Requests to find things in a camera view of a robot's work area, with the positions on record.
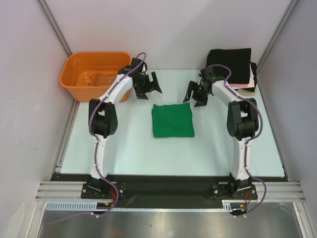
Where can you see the green t shirt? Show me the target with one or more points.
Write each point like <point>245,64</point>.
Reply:
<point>172,121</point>

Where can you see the black folded t shirt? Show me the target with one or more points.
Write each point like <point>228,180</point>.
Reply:
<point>237,60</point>

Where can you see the aluminium corner post right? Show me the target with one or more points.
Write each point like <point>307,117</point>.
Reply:
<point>281,25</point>

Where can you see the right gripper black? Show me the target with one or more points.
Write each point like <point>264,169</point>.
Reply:
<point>196,92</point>

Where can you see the grey cable duct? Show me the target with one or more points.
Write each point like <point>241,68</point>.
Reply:
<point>225,206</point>

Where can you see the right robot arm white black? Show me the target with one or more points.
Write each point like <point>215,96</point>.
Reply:
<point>243,121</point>

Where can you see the aluminium frame rail front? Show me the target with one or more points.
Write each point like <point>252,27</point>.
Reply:
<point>71,191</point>

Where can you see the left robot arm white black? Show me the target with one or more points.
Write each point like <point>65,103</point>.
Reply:
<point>103,121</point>

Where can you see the aluminium corner post left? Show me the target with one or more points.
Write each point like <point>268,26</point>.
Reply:
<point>48,14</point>

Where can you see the aluminium corner post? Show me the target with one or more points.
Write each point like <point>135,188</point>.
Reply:
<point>281,25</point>
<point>48,14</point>

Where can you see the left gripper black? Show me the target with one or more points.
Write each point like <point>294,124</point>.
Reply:
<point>151,86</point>

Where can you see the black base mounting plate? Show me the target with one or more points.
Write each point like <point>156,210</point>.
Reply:
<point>136,191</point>

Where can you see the cream folded t shirt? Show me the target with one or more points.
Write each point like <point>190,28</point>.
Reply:
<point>250,91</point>

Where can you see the orange plastic basket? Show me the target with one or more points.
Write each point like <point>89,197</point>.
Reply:
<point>88,75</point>

